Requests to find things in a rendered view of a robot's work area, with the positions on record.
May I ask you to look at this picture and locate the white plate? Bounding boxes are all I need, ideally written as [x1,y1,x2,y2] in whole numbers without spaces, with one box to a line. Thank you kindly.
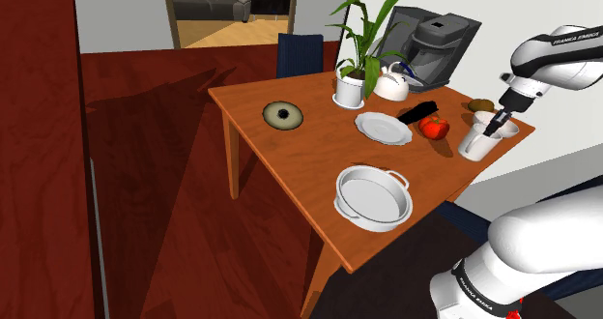
[354,111,414,146]

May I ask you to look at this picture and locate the white two-handled pot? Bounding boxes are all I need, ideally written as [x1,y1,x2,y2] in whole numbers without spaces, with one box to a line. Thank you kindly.
[333,164,415,233]

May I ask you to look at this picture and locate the red tomato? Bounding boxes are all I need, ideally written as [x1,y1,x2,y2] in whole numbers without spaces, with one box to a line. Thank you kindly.
[417,115,450,141]

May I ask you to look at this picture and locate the wooden table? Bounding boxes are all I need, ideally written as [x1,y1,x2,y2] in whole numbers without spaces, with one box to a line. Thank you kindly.
[207,70,536,319]

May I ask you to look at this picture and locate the white teapot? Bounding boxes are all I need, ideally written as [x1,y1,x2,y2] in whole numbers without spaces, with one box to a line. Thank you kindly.
[372,62,412,102]

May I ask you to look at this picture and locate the grey coffee machine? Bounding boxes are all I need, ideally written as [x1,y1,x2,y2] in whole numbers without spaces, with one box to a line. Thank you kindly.
[376,6,482,94]

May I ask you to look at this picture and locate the grey sofa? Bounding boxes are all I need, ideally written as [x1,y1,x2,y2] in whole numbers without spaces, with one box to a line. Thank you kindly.
[170,0,253,23]

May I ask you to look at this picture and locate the red-brown wooden cabinet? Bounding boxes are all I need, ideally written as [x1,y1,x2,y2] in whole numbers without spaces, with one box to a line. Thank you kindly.
[0,0,109,319]

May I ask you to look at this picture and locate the brown kiwi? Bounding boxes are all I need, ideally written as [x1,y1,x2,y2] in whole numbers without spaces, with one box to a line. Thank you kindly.
[467,99,496,114]

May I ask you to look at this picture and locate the green plant in white pot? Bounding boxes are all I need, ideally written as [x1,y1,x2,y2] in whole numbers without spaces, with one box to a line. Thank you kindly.
[326,0,414,110]

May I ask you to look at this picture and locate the olive disc with black centre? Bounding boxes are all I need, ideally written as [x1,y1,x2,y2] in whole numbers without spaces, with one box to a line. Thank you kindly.
[262,101,304,131]

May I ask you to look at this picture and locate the black bar-shaped object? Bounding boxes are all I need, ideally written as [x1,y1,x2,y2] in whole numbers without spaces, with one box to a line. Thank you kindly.
[396,101,440,126]

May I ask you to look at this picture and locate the white mug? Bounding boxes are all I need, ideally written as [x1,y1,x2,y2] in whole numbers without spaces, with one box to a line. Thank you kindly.
[457,122,503,162]

